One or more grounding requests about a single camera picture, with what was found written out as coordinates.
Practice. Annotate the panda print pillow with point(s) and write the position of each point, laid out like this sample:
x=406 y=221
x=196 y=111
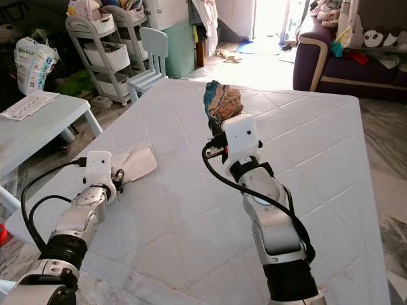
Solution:
x=381 y=38

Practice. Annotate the grey storage trolley rack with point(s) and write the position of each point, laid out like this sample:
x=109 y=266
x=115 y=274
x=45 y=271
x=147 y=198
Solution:
x=108 y=57

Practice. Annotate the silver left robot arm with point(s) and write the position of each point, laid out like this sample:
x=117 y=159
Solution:
x=79 y=222

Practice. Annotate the blue brown wrapper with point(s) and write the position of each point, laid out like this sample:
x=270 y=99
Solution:
x=222 y=101

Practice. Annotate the teal cloth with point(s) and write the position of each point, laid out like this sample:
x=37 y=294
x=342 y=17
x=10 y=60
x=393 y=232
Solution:
x=339 y=47

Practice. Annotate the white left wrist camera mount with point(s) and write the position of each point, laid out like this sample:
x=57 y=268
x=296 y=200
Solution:
x=100 y=168

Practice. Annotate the purple sofa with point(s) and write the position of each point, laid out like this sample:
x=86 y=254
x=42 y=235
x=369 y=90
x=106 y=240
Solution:
x=308 y=63

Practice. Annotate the printed paper sheet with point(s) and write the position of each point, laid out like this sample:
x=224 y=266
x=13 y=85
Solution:
x=32 y=105

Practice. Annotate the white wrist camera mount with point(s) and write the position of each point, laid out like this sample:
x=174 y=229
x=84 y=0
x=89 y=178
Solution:
x=100 y=168
x=241 y=136

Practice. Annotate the white tissue paper piece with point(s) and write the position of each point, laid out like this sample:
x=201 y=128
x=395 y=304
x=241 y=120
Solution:
x=140 y=162

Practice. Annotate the large white plastic table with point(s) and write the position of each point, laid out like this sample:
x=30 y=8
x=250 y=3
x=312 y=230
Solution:
x=184 y=216

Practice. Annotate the small white plastic table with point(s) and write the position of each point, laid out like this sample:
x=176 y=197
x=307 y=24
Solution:
x=32 y=133

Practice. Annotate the green bag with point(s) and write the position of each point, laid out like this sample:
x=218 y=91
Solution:
x=76 y=82

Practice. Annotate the red cloth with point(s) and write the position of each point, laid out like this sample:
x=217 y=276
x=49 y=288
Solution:
x=359 y=56

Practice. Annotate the pale slatted child chair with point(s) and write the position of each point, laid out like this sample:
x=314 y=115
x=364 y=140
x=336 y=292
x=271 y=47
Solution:
x=149 y=75

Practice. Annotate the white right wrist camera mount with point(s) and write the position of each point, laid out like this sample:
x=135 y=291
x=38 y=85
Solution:
x=241 y=136

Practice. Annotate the white blue diaper pack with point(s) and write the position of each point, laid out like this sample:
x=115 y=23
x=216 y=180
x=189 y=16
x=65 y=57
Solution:
x=37 y=63

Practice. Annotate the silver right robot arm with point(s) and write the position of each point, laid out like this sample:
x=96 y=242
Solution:
x=283 y=222

